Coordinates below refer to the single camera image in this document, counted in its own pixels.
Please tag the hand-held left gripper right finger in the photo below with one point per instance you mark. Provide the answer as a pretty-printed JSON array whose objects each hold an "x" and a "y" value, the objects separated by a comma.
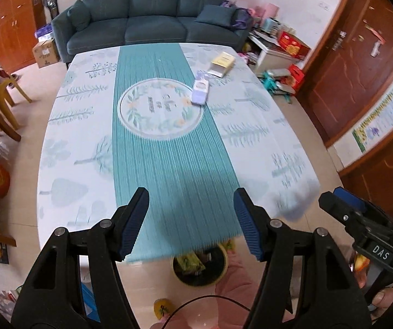
[{"x": 248, "y": 222}]

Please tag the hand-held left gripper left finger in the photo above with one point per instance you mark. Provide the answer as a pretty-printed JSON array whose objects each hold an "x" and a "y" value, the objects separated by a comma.
[{"x": 135, "y": 222}]

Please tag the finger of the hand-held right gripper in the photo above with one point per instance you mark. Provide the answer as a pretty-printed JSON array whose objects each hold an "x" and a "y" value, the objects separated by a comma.
[
  {"x": 335, "y": 204},
  {"x": 349, "y": 195}
]

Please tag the dark round trash bin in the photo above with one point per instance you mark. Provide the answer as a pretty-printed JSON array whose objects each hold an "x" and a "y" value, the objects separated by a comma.
[{"x": 213, "y": 274}]

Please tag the green snack wrapper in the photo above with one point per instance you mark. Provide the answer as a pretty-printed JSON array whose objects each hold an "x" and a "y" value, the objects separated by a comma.
[{"x": 191, "y": 264}]

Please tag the person's right hand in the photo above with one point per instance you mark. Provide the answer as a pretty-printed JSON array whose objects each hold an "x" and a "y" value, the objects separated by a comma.
[{"x": 385, "y": 296}]

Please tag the person's right leg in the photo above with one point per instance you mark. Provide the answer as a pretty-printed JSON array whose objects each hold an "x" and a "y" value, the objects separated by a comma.
[{"x": 237, "y": 288}]

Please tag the tree print tablecloth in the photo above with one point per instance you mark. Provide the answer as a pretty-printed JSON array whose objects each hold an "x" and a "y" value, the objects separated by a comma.
[{"x": 176, "y": 164}]

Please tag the blue plastic stool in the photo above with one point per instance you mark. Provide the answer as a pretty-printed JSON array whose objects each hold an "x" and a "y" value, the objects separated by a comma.
[{"x": 88, "y": 296}]

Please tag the yellow slipper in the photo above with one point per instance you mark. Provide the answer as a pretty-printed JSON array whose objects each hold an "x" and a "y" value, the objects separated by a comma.
[{"x": 162, "y": 310}]

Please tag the brown wooden door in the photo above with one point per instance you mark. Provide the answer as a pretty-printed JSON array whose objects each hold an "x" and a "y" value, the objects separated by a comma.
[{"x": 354, "y": 68}]

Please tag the small red gift box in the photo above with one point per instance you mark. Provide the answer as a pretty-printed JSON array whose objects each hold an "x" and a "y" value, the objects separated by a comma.
[{"x": 296, "y": 77}]

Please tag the teal stepper machine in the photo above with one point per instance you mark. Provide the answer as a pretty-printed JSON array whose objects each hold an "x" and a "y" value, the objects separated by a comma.
[{"x": 278, "y": 84}]

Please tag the white low cabinet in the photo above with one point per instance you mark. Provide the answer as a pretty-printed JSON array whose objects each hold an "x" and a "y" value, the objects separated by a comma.
[{"x": 273, "y": 59}]

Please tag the large red gift box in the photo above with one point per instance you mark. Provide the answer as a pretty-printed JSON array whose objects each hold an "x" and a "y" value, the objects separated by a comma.
[{"x": 292, "y": 44}]

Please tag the yellow cardboard box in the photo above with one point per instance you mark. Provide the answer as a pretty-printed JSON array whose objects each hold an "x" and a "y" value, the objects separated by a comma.
[{"x": 223, "y": 62}]

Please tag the pink bag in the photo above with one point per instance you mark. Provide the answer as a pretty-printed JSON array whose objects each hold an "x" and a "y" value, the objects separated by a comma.
[{"x": 246, "y": 57}]

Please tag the pale kitchen appliance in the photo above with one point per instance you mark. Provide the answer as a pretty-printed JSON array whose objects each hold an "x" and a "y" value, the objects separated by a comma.
[{"x": 270, "y": 24}]

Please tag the brown cardboard box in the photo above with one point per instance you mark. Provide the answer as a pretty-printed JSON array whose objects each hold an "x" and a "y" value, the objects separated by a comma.
[{"x": 45, "y": 53}]

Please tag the pink gift box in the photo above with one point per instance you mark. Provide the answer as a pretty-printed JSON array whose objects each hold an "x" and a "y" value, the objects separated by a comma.
[{"x": 268, "y": 8}]

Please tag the purple backpack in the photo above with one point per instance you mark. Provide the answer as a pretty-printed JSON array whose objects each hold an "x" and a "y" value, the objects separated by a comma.
[{"x": 241, "y": 17}]

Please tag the dark teal pillow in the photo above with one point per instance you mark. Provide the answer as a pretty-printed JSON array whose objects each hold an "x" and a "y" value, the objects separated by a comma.
[
  {"x": 78, "y": 15},
  {"x": 217, "y": 15}
]

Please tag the purple package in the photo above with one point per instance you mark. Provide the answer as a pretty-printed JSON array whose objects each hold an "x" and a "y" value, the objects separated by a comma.
[{"x": 44, "y": 32}]

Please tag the dark teal sofa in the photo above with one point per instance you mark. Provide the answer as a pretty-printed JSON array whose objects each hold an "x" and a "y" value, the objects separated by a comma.
[{"x": 152, "y": 3}]

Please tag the wall poster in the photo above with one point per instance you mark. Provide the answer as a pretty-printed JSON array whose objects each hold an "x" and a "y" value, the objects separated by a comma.
[{"x": 385, "y": 109}]

